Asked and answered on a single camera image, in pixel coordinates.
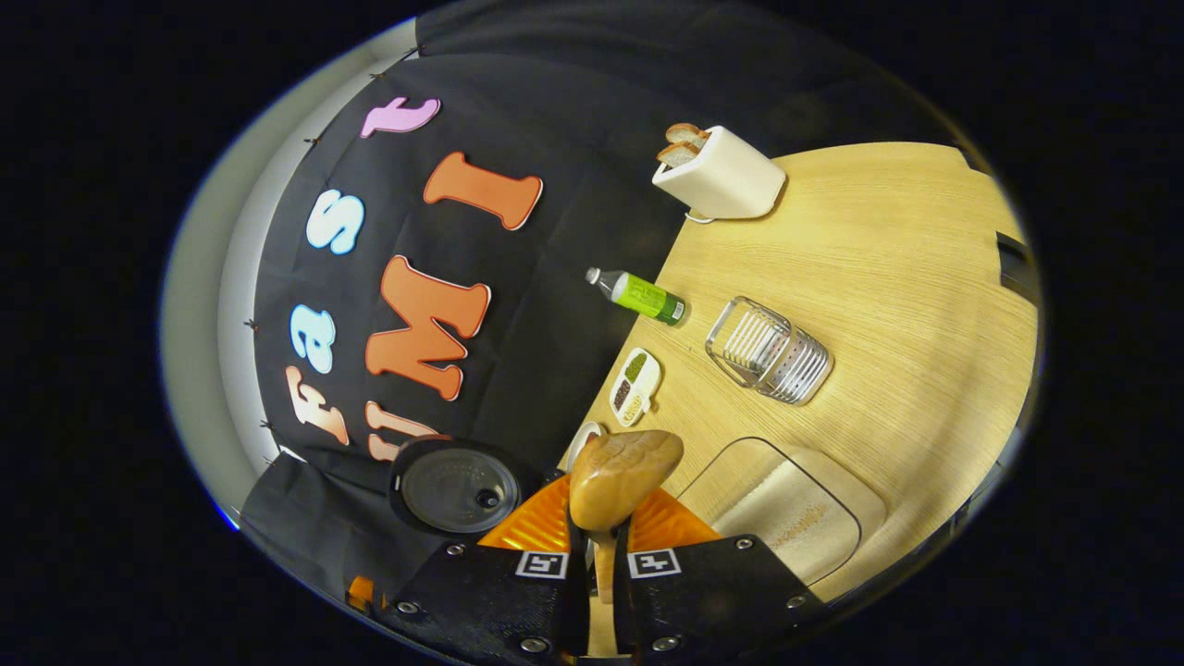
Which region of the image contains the dark grey rice cooker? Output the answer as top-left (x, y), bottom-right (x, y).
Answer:
top-left (388, 438), bottom-right (542, 536)

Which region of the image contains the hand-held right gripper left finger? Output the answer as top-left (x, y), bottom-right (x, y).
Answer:
top-left (375, 474), bottom-right (593, 660)

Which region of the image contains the white divided seed dish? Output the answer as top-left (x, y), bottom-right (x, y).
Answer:
top-left (610, 348), bottom-right (662, 428)

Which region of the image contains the wooden spoon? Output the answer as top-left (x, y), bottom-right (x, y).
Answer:
top-left (567, 429), bottom-right (685, 660)

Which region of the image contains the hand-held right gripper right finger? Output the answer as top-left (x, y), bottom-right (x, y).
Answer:
top-left (610, 488), bottom-right (829, 660)

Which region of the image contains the clear tray of rice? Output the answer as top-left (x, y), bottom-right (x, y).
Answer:
top-left (675, 437), bottom-right (889, 588)

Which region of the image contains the white round plate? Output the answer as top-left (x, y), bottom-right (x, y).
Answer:
top-left (564, 421), bottom-right (607, 473)

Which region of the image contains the green plastic bottle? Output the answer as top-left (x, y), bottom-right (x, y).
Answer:
top-left (585, 267), bottom-right (688, 327)

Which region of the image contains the white toaster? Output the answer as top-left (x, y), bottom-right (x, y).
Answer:
top-left (651, 125), bottom-right (787, 221)

